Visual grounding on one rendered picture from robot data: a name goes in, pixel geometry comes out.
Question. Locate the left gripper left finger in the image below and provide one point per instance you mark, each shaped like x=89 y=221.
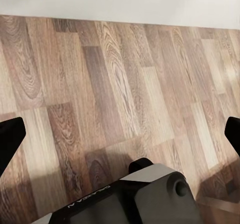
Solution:
x=12 y=133

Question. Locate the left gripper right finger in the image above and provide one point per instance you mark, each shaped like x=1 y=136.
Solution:
x=232 y=133

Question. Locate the bed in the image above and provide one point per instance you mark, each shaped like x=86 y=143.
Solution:
x=215 y=211

